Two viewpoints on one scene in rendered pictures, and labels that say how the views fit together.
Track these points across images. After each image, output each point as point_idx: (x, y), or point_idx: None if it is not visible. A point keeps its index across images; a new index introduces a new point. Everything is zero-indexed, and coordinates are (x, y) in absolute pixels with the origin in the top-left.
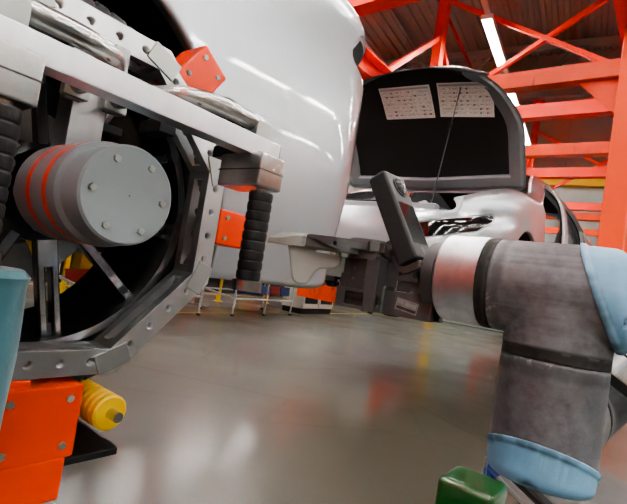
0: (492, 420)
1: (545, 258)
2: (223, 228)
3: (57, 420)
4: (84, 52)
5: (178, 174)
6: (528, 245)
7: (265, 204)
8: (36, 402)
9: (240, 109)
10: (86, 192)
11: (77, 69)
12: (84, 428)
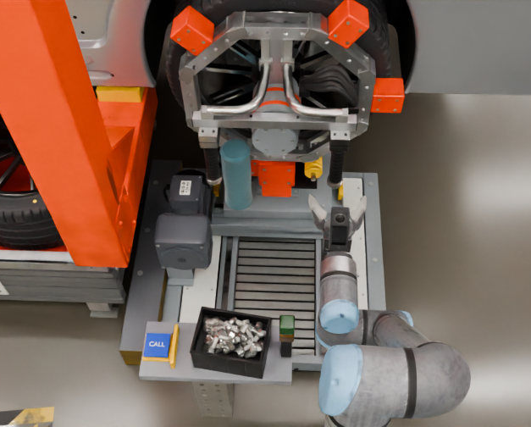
0: None
1: (324, 294)
2: (376, 105)
3: (284, 175)
4: (266, 50)
5: None
6: (329, 285)
7: (335, 158)
8: (274, 169)
9: (321, 115)
10: (255, 142)
11: (233, 125)
12: None
